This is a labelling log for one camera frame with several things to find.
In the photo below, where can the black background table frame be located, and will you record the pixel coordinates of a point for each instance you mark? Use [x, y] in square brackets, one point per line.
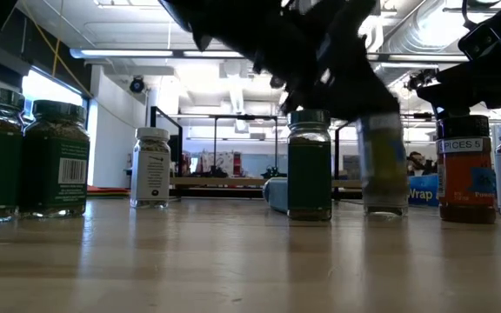
[246, 116]

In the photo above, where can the blue plastic wrap box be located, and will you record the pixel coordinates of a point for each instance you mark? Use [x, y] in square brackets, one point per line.
[422, 193]

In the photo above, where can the person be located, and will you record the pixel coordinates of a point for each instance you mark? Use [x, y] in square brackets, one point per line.
[416, 161]

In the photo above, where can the wooden shelf riser black legs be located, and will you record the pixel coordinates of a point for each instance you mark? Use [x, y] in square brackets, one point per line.
[215, 181]

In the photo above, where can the red folder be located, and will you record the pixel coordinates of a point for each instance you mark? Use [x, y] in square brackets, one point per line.
[107, 189]

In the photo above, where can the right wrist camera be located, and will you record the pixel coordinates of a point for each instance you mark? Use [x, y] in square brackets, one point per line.
[481, 41]

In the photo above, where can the green folder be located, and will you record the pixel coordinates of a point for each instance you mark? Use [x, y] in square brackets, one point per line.
[107, 194]

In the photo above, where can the long ceiling light strip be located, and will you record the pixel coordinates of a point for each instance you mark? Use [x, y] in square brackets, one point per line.
[124, 53]

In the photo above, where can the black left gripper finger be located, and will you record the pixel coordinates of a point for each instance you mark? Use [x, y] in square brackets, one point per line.
[309, 97]
[355, 87]

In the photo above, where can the large round silver duct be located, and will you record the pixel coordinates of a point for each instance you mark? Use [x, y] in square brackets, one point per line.
[429, 30]

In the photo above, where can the orange spice jar SPICES 5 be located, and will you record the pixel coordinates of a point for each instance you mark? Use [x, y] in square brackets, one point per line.
[463, 182]

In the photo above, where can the round black ceiling camera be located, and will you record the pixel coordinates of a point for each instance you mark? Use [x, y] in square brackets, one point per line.
[137, 84]

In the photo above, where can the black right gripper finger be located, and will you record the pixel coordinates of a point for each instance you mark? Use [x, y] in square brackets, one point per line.
[459, 87]

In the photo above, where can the black ceiling projector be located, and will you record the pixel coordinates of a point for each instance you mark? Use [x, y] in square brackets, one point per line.
[420, 78]

